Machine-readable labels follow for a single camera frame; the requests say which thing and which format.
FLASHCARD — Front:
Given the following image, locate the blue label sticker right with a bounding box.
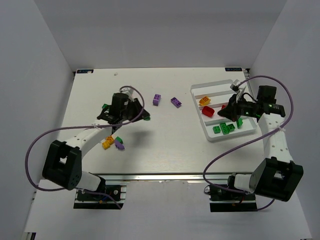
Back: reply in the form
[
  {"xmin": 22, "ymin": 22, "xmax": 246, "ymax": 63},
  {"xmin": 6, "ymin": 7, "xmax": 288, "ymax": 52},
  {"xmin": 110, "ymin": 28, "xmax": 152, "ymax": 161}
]
[{"xmin": 224, "ymin": 67, "xmax": 243, "ymax": 72}]

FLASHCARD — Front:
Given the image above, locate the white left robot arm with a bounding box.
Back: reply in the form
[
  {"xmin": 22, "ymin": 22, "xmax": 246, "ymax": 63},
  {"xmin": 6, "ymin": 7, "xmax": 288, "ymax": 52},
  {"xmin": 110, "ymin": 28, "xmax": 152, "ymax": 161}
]
[{"xmin": 42, "ymin": 92, "xmax": 150, "ymax": 192}]

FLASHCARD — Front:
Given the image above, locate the white divided sorting tray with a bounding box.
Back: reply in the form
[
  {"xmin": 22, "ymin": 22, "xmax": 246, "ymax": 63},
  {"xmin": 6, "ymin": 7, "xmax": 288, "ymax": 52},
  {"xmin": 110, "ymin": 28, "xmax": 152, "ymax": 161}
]
[{"xmin": 190, "ymin": 79, "xmax": 258, "ymax": 143}]

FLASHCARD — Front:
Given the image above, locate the green thin lego plate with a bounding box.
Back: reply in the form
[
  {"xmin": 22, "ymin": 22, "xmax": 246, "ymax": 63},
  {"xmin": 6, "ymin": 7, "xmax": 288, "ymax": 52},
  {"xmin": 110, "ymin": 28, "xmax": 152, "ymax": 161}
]
[{"xmin": 219, "ymin": 122, "xmax": 230, "ymax": 135}]

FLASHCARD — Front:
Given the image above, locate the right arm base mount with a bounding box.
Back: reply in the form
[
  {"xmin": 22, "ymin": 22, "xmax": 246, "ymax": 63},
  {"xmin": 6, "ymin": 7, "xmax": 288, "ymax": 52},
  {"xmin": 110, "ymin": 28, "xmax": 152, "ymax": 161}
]
[{"xmin": 203, "ymin": 174, "xmax": 258, "ymax": 213}]

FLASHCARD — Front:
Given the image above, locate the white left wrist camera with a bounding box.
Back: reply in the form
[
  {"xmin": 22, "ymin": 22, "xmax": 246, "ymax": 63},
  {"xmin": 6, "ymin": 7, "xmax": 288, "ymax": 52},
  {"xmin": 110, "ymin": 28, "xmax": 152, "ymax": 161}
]
[{"xmin": 119, "ymin": 86, "xmax": 134, "ymax": 101}]

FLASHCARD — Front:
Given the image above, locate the yellow lego brick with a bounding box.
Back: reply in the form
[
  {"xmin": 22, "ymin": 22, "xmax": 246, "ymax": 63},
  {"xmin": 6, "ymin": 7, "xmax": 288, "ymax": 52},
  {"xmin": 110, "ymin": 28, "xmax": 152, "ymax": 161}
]
[{"xmin": 101, "ymin": 140, "xmax": 114, "ymax": 150}]

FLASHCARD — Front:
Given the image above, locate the green lego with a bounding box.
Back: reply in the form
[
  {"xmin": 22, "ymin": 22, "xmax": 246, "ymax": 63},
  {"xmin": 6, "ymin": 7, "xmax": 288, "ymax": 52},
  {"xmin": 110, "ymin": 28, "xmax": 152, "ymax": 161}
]
[
  {"xmin": 227, "ymin": 123, "xmax": 236, "ymax": 132},
  {"xmin": 115, "ymin": 136, "xmax": 124, "ymax": 144}
]

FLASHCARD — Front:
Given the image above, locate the red half-round lego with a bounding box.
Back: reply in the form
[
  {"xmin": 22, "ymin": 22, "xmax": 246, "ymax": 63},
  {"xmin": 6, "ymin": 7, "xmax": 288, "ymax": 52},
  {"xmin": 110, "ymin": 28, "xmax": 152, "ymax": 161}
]
[{"xmin": 201, "ymin": 106, "xmax": 215, "ymax": 118}]

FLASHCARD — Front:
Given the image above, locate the purple tall lego brick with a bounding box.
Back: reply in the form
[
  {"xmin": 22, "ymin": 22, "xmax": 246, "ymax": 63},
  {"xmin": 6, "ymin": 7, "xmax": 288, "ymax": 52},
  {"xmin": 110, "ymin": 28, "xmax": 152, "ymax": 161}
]
[{"xmin": 152, "ymin": 94, "xmax": 162, "ymax": 106}]

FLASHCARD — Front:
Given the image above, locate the blue label sticker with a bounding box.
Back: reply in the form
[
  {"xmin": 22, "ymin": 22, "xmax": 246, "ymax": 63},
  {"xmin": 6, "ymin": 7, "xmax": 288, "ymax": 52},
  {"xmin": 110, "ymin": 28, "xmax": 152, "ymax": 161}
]
[
  {"xmin": 76, "ymin": 69, "xmax": 94, "ymax": 74},
  {"xmin": 224, "ymin": 67, "xmax": 243, "ymax": 72}
]

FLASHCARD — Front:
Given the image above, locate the small green lego brick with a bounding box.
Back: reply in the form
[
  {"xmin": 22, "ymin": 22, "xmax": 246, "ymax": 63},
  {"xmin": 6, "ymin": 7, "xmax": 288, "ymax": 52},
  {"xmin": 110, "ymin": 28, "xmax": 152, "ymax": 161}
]
[{"xmin": 212, "ymin": 125, "xmax": 221, "ymax": 134}]

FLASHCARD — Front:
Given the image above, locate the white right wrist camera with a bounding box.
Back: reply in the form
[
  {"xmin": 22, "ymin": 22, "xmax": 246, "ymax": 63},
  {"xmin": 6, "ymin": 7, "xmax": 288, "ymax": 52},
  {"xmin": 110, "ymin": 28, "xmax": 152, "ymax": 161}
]
[{"xmin": 230, "ymin": 79, "xmax": 246, "ymax": 102}]

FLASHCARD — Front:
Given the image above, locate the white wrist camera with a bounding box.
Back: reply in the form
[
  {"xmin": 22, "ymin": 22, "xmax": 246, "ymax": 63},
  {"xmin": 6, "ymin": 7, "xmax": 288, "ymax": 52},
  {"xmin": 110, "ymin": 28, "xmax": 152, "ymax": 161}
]
[
  {"xmin": 119, "ymin": 86, "xmax": 134, "ymax": 101},
  {"xmin": 230, "ymin": 79, "xmax": 246, "ymax": 102}
]

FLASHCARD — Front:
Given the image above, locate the blue label sticker left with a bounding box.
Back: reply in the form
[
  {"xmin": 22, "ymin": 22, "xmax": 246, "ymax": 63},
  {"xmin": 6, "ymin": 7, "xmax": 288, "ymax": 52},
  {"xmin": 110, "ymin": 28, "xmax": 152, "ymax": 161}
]
[{"xmin": 76, "ymin": 69, "xmax": 94, "ymax": 74}]

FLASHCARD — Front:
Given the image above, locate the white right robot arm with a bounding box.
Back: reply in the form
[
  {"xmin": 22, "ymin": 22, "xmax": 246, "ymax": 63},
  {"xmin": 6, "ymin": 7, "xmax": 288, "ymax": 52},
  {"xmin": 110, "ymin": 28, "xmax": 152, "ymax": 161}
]
[{"xmin": 218, "ymin": 85, "xmax": 304, "ymax": 202}]

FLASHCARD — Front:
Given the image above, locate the purple lego plate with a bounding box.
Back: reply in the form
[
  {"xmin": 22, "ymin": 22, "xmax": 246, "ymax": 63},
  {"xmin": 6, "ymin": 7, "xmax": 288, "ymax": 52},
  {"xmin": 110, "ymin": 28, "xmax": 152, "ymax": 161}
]
[{"xmin": 170, "ymin": 97, "xmax": 182, "ymax": 108}]

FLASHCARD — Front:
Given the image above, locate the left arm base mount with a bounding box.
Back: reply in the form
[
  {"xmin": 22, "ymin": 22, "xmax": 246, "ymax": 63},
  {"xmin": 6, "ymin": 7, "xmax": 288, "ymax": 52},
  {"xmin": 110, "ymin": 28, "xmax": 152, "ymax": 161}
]
[{"xmin": 73, "ymin": 180, "xmax": 127, "ymax": 210}]

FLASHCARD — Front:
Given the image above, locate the purple curved lego piece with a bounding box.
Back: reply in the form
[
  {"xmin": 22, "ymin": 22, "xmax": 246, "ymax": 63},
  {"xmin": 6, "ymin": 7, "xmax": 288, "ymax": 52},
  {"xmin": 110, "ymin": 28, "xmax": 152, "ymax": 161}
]
[{"xmin": 114, "ymin": 139, "xmax": 125, "ymax": 151}]

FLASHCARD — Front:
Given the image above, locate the yellow round lego piece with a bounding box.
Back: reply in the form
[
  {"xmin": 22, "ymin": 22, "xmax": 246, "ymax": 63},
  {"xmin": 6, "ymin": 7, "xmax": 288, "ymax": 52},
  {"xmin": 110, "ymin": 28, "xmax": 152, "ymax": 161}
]
[{"xmin": 198, "ymin": 96, "xmax": 211, "ymax": 106}]

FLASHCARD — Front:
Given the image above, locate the green square lego brick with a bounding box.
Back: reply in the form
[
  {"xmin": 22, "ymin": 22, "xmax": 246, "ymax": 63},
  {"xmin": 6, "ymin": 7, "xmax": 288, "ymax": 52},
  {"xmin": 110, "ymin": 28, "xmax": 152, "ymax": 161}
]
[{"xmin": 236, "ymin": 117, "xmax": 243, "ymax": 129}]

